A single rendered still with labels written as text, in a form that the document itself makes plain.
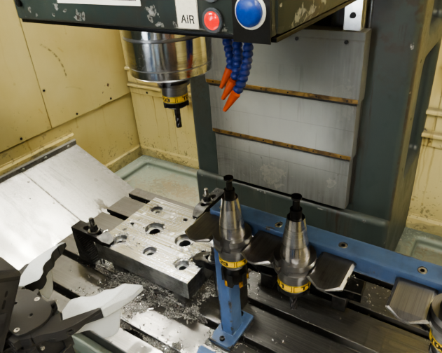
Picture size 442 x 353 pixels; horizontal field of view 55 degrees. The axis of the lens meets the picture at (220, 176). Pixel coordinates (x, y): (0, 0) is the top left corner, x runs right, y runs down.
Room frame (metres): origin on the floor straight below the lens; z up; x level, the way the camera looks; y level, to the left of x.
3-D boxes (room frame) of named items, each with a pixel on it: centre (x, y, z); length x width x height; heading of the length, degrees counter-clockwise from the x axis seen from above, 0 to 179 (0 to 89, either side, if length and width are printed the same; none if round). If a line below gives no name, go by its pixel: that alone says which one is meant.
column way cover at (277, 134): (1.16, -0.18, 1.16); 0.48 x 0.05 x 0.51; 54
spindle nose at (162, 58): (0.80, 0.08, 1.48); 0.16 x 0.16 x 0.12
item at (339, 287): (0.45, -0.15, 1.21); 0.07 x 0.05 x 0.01; 144
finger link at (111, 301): (0.34, 0.14, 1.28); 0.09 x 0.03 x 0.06; 106
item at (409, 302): (0.38, -0.24, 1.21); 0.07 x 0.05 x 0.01; 144
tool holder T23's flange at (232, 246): (0.54, -0.01, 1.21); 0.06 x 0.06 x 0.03
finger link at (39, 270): (0.42, 0.24, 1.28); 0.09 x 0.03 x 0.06; 178
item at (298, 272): (0.48, -0.10, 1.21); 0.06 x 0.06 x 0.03
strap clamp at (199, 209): (0.97, 0.04, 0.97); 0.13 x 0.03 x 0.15; 144
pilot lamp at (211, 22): (0.48, 0.00, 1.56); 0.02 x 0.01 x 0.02; 54
